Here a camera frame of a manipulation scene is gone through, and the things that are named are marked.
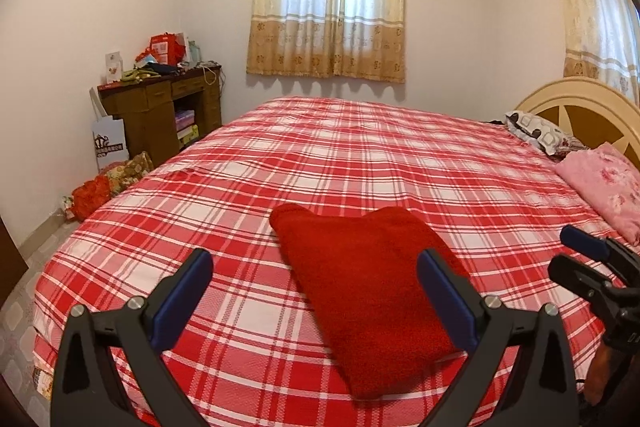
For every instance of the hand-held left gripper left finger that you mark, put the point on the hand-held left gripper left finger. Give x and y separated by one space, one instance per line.
182 302

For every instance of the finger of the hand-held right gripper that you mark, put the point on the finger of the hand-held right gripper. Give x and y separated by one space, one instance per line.
570 272
582 241

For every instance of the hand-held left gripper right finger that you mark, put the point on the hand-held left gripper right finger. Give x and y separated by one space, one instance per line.
447 302

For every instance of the red embroidered knit sweater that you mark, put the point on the red embroidered knit sweater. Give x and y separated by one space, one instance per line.
370 287

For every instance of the person's right hand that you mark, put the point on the person's right hand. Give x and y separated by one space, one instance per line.
600 372

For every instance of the pink floral blanket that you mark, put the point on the pink floral blanket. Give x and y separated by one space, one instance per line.
605 187

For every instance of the grey patterned pillow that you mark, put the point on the grey patterned pillow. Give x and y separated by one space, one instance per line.
540 134

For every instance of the cream wooden headboard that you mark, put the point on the cream wooden headboard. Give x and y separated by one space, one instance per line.
585 107

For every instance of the floral cushion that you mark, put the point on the floral cushion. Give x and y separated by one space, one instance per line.
130 174

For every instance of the red plastic bag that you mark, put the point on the red plastic bag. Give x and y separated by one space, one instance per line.
90 199

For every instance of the stacked boxes under desk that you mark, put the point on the stacked boxes under desk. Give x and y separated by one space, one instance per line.
186 129

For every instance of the bed with red plaid sheet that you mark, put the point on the bed with red plaid sheet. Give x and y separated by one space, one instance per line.
350 157

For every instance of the white paper bag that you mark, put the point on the white paper bag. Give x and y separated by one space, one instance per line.
110 142

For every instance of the brown wooden desk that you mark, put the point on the brown wooden desk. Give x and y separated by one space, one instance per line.
150 117

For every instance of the green yellow bundle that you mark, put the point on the green yellow bundle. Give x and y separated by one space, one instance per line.
134 76

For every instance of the beige floral side curtain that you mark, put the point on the beige floral side curtain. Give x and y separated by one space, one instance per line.
595 7

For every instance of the dark blue cloth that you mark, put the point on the dark blue cloth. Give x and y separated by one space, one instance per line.
162 68

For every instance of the white greeting card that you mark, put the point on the white greeting card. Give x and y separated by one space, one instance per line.
113 67

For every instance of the teal bottle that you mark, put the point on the teal bottle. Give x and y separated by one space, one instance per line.
194 52

